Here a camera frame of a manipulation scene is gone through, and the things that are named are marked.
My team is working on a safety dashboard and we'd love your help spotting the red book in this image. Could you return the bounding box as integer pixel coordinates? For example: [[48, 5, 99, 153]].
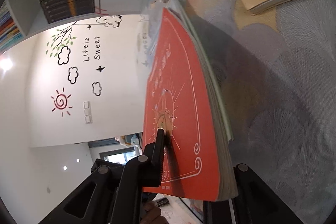
[[142, 7, 239, 201]]

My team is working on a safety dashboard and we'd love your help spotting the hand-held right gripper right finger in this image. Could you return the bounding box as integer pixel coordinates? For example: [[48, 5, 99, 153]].
[[203, 164, 300, 224]]

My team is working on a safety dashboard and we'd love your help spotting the fan patterned tablecloth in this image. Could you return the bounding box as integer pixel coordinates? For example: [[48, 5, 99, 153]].
[[147, 0, 336, 224]]

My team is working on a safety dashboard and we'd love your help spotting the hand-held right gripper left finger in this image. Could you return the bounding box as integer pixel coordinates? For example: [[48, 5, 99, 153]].
[[39, 128, 168, 224]]

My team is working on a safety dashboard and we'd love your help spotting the tree and clouds wall decal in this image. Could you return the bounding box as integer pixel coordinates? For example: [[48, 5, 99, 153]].
[[45, 14, 124, 118]]

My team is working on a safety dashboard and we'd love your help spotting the grey framed window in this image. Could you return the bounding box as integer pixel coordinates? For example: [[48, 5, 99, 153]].
[[88, 135, 143, 165]]

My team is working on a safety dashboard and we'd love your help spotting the person's left hand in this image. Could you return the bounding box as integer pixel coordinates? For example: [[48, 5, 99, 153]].
[[141, 207, 170, 224]]

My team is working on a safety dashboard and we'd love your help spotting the white wall switch panel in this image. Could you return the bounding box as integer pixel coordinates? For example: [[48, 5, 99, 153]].
[[84, 101, 93, 124]]

